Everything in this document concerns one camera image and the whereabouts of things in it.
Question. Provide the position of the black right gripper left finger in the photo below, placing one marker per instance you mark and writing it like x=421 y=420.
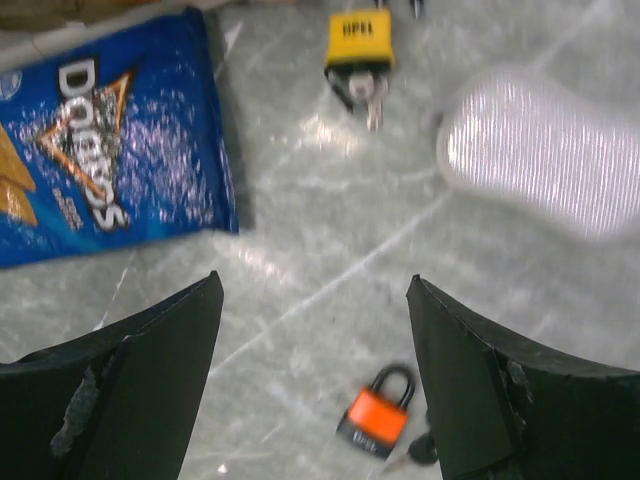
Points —
x=118 y=403

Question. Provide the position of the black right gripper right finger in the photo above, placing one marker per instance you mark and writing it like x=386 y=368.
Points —
x=502 y=406

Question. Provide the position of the orange padlock key bunch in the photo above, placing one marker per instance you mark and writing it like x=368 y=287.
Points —
x=421 y=452

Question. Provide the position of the orange padlock with keys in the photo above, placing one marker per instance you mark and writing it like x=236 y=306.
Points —
x=373 y=423

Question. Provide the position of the yellow padlock with key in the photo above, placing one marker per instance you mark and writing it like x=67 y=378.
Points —
x=360 y=60

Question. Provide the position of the blue Doritos chip bag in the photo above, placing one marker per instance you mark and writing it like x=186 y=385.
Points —
x=114 y=143

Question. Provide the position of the grey silver sponge pad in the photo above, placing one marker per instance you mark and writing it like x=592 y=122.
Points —
x=522 y=138

